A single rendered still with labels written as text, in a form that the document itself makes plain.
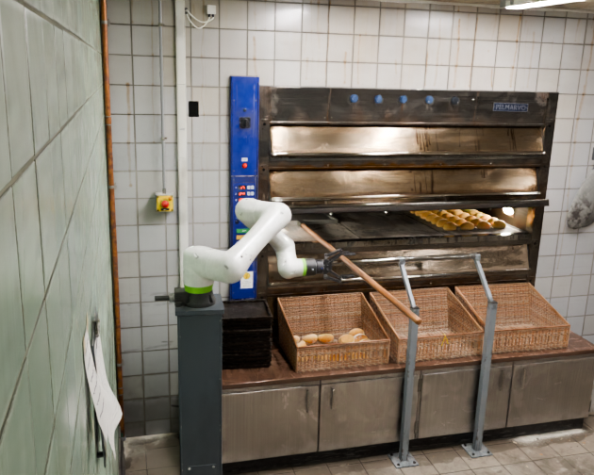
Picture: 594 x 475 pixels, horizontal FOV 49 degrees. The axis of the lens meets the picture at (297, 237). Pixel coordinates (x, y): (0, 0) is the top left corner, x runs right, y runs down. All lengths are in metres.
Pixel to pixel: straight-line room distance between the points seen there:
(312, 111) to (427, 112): 0.73
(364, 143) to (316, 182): 0.37
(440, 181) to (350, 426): 1.59
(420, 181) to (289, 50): 1.14
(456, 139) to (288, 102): 1.10
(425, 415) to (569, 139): 2.00
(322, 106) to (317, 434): 1.87
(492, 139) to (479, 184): 0.29
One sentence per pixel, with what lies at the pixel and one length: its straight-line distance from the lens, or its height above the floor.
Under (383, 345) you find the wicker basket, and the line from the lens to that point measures 3.74.
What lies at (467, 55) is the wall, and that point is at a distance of 4.15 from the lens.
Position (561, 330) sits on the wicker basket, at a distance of 4.29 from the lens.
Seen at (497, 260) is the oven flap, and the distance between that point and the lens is 4.49.
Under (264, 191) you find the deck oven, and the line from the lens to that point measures 3.78.
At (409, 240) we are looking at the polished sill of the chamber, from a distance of 4.15.
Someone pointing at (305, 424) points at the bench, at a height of 0.29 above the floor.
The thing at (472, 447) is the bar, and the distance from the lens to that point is 4.24.
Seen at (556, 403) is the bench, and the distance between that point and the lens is 4.45.
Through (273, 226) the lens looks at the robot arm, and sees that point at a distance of 2.86.
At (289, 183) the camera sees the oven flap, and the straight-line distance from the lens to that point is 3.81.
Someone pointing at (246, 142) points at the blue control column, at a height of 1.79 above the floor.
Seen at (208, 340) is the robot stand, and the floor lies 1.06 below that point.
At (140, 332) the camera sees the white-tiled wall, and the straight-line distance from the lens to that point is 3.93.
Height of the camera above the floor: 2.19
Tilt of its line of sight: 14 degrees down
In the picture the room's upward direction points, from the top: 2 degrees clockwise
